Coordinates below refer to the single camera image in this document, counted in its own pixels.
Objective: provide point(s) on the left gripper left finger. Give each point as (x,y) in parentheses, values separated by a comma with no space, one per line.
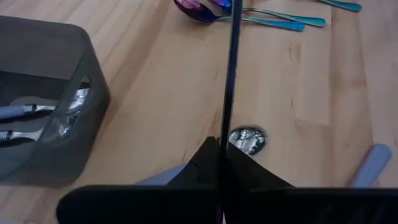
(140,205)

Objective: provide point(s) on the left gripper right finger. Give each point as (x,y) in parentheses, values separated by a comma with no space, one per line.
(311,208)

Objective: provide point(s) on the gray plastic bin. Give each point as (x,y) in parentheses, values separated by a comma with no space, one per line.
(46,46)

